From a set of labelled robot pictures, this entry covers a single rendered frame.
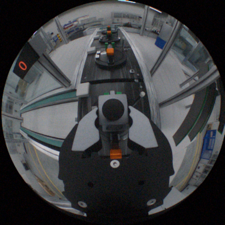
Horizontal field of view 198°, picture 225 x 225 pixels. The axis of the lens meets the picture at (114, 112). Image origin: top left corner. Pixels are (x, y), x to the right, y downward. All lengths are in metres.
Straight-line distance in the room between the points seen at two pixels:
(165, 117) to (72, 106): 0.46
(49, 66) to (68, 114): 0.22
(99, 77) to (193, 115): 0.33
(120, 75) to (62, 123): 0.32
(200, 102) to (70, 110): 0.45
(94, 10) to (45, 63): 10.49
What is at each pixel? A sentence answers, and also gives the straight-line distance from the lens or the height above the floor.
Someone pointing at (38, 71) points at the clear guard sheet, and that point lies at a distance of 0.31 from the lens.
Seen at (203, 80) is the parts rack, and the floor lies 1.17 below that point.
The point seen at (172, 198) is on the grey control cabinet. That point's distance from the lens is 3.20.
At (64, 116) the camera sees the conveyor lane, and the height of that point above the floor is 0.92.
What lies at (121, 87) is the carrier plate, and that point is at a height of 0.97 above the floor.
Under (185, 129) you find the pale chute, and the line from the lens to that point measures 0.25.
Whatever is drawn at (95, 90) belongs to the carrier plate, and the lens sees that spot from 0.26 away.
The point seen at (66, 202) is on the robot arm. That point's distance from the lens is 0.44.
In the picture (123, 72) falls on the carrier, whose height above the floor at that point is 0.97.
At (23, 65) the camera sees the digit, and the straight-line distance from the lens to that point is 0.22.
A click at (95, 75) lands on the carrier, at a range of 0.29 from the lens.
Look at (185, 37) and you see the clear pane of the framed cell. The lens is 1.19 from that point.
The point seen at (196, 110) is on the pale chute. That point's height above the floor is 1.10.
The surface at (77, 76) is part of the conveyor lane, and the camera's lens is 0.35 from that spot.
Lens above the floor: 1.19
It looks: 81 degrees down
